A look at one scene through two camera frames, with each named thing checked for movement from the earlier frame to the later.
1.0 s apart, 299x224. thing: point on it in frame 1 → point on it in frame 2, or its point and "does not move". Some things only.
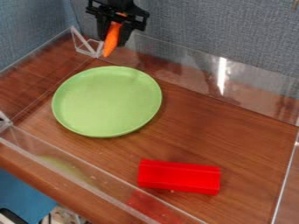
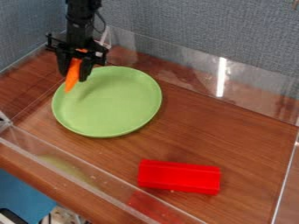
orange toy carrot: x=115 y=29 → x=74 y=71
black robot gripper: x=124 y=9 → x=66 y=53
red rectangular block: x=179 y=176 does not move
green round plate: x=107 y=101 does not move
